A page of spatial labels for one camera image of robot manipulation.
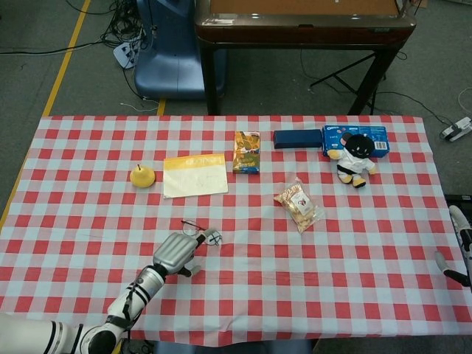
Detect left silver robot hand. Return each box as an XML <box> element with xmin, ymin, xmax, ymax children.
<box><xmin>152</xmin><ymin>227</ymin><xmax>222</xmax><ymax>278</ymax></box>

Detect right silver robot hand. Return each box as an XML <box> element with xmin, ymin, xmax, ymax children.
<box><xmin>434</xmin><ymin>204</ymin><xmax>472</xmax><ymax>288</ymax></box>

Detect wire-rim eyeglasses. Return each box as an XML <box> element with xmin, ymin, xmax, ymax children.
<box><xmin>180</xmin><ymin>219</ymin><xmax>223</xmax><ymax>247</ymax></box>

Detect dark blue case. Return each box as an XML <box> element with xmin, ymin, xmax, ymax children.
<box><xmin>273</xmin><ymin>128</ymin><xmax>322</xmax><ymax>150</ymax></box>

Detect black flat device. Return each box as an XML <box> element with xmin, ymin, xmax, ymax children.
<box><xmin>444</xmin><ymin>192</ymin><xmax>472</xmax><ymax>209</ymax></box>

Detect yellow white paper envelope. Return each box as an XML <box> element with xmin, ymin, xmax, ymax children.
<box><xmin>162</xmin><ymin>153</ymin><xmax>229</xmax><ymax>199</ymax></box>

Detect yellow pear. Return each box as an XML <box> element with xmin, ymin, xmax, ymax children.
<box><xmin>129</xmin><ymin>164</ymin><xmax>156</xmax><ymax>189</ymax></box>

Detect red white checkered tablecloth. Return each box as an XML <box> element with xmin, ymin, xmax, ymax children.
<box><xmin>0</xmin><ymin>114</ymin><xmax>465</xmax><ymax>348</ymax></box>

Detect white grey power strip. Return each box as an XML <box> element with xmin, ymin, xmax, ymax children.
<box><xmin>440</xmin><ymin>116</ymin><xmax>472</xmax><ymax>142</ymax></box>

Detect yellow green snack box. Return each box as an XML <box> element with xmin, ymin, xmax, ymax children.
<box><xmin>232</xmin><ymin>131</ymin><xmax>261</xmax><ymax>175</ymax></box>

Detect black plush toy white robe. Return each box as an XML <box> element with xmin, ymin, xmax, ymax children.
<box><xmin>327</xmin><ymin>133</ymin><xmax>378</xmax><ymax>190</ymax></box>

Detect clear bag of snacks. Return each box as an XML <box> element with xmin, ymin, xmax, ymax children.
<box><xmin>273</xmin><ymin>177</ymin><xmax>326</xmax><ymax>235</ymax></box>

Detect blue Oreo cookie box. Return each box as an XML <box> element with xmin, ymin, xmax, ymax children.
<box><xmin>321</xmin><ymin>125</ymin><xmax>390</xmax><ymax>158</ymax></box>

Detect blue plastic chair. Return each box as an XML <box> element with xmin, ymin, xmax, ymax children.
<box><xmin>133</xmin><ymin>0</ymin><xmax>226</xmax><ymax>100</ymax></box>

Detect white power strip with plugs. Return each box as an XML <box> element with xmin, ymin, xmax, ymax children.
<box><xmin>112</xmin><ymin>40</ymin><xmax>143</xmax><ymax>70</ymax></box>

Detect dark brown wooden table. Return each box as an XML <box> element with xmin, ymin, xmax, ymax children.
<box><xmin>193</xmin><ymin>0</ymin><xmax>417</xmax><ymax>116</ymax></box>

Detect thin white cable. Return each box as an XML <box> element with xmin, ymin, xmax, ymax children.
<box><xmin>120</xmin><ymin>96</ymin><xmax>162</xmax><ymax>113</ymax></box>

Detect black cable bundle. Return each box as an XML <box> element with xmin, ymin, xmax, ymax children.
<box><xmin>0</xmin><ymin>0</ymin><xmax>158</xmax><ymax>100</ymax></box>

